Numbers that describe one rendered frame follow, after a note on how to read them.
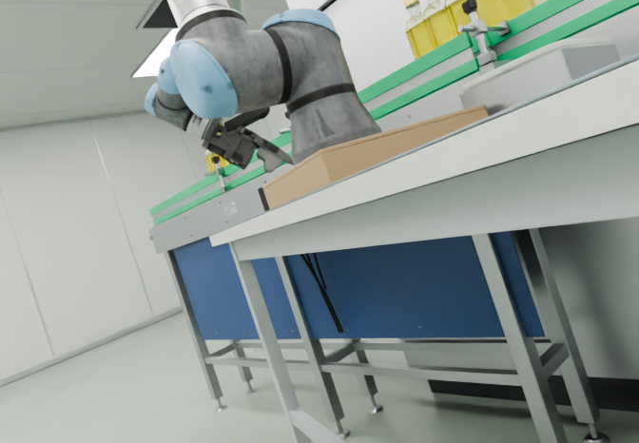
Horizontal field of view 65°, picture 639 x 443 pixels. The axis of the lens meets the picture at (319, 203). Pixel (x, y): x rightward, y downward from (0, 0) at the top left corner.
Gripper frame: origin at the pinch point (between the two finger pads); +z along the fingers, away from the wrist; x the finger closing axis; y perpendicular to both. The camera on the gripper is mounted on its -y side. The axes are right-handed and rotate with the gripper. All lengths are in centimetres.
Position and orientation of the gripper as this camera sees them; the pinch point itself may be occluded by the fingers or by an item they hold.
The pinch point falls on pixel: (290, 159)
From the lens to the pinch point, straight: 122.0
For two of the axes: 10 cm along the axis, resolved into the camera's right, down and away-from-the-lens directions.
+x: 1.7, -0.6, -9.8
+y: -4.4, 8.9, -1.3
